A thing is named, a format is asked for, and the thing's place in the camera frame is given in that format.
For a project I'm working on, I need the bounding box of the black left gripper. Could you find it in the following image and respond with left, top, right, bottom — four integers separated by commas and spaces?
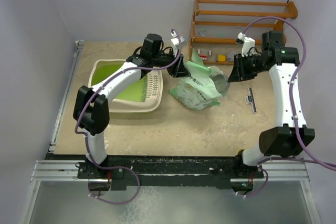
152, 47, 191, 78

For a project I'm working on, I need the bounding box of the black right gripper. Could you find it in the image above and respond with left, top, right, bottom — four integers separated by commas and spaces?
228, 52, 267, 82

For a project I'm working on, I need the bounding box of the silver metal scoop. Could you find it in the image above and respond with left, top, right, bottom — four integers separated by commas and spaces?
211, 74, 228, 93

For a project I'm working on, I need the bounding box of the green cat litter bag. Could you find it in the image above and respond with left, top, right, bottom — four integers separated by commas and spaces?
169, 50, 230, 110

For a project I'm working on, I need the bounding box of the black white bag sealing strip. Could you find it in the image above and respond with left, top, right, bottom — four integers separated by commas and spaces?
245, 87, 257, 113

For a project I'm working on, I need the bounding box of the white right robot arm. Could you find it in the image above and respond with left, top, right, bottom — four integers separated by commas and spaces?
228, 31, 315, 177

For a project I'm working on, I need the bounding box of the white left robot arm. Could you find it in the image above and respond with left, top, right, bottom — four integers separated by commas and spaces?
73, 30, 191, 178

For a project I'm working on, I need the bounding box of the red white small box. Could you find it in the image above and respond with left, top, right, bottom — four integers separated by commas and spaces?
198, 55, 207, 61

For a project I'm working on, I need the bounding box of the beige green litter box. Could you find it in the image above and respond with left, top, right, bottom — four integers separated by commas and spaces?
88, 59, 163, 113

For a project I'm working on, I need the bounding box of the grey round container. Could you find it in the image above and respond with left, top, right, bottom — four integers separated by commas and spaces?
226, 50, 237, 58

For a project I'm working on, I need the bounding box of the yellow small block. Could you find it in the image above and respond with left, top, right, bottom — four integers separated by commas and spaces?
216, 55, 226, 62

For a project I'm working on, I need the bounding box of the wooden shelf rack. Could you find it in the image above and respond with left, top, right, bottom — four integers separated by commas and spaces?
188, 0, 299, 60

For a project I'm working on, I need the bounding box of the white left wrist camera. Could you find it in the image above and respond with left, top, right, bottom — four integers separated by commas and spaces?
170, 29, 187, 56

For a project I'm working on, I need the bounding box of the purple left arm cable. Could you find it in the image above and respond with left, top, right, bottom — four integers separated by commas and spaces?
75, 28, 183, 205

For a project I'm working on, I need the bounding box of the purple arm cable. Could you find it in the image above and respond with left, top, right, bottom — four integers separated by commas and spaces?
75, 28, 183, 205
236, 16, 336, 198

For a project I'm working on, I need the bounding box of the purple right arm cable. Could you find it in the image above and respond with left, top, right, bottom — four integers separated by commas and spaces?
236, 16, 336, 198

